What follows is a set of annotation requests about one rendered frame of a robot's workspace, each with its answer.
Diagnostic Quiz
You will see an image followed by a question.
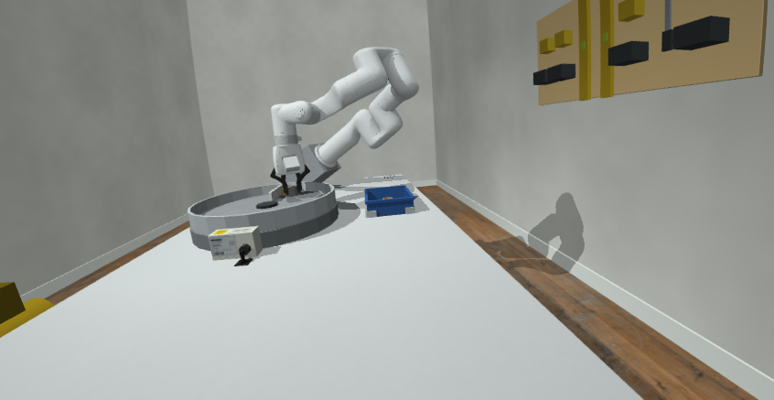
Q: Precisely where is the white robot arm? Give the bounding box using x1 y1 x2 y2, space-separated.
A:
271 48 419 168

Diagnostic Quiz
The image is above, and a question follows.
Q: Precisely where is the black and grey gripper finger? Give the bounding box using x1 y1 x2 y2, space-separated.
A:
270 169 289 195
296 165 310 193

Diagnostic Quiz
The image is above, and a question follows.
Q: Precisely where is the blue open crate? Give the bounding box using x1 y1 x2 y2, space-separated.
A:
365 185 415 218

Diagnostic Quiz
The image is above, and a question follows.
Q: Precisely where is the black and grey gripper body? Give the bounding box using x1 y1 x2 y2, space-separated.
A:
273 143 305 176

